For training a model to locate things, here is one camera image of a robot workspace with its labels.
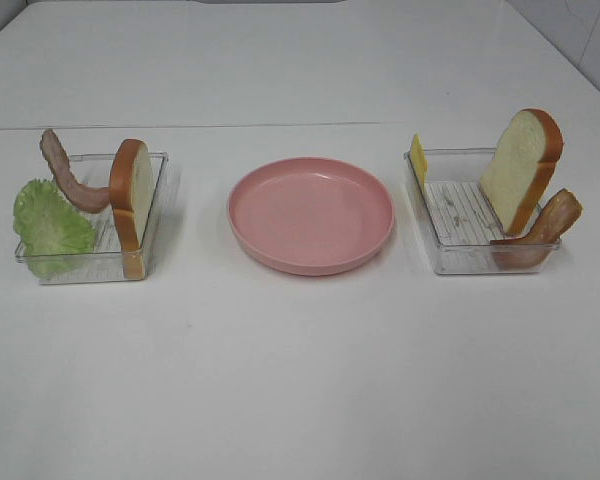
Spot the yellow cheese slice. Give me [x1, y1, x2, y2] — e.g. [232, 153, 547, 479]
[409, 134, 428, 196]

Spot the bread slice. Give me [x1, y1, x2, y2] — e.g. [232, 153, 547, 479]
[479, 108, 564, 236]
[109, 139, 153, 280]

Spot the bacon strip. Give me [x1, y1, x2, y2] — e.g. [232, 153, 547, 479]
[490, 189, 583, 270]
[39, 129, 110, 213]

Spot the green lettuce leaf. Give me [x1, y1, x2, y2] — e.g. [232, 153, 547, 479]
[13, 179, 96, 257]

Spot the pink round plate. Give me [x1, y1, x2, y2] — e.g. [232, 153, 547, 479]
[227, 157, 395, 276]

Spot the clear right plastic tray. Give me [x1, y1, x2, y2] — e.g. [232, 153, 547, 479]
[404, 147, 561, 275]

